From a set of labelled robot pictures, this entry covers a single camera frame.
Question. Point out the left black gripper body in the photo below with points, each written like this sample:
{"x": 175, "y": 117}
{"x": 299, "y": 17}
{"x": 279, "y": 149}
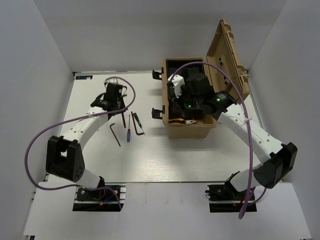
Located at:
{"x": 121, "y": 103}

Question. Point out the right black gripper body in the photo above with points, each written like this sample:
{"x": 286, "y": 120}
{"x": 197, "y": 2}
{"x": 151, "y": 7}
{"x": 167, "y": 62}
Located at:
{"x": 187, "y": 102}

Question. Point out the yellow black needle-nose pliers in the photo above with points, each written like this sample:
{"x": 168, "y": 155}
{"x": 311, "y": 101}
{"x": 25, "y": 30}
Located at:
{"x": 191, "y": 121}

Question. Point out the tan plastic toolbox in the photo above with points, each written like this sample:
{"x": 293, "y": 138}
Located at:
{"x": 225, "y": 73}

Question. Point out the brown long hex key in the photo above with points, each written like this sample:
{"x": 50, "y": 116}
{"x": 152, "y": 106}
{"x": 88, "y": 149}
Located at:
{"x": 123, "y": 120}

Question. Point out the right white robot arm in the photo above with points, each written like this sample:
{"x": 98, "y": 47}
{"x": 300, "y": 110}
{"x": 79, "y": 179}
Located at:
{"x": 276, "y": 158}

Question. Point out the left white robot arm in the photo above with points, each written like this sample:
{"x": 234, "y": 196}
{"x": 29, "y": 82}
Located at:
{"x": 64, "y": 157}

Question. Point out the brown hex key under pliers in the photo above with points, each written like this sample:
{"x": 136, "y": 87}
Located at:
{"x": 114, "y": 134}

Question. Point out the green black precision screwdriver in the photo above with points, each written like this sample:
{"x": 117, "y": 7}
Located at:
{"x": 137, "y": 120}

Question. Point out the black toolbox inner tray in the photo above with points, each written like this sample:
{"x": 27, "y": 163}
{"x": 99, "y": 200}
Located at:
{"x": 173, "y": 64}

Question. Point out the blue label sticker left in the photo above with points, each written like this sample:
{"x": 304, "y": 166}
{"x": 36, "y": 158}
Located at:
{"x": 83, "y": 77}

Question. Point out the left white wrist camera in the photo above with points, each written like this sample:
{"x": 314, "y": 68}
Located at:
{"x": 112, "y": 80}

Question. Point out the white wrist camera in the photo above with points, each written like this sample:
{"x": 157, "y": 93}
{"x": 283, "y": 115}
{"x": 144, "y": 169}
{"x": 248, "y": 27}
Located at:
{"x": 112, "y": 80}
{"x": 176, "y": 81}

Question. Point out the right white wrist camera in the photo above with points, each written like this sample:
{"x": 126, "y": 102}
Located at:
{"x": 176, "y": 81}

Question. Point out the blue red handled screwdriver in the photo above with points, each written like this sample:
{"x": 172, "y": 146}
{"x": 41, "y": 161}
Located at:
{"x": 128, "y": 135}

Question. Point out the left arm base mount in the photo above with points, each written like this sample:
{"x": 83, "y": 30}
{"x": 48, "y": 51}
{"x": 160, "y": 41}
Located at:
{"x": 100, "y": 200}

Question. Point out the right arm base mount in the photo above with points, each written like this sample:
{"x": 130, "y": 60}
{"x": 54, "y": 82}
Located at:
{"x": 221, "y": 200}

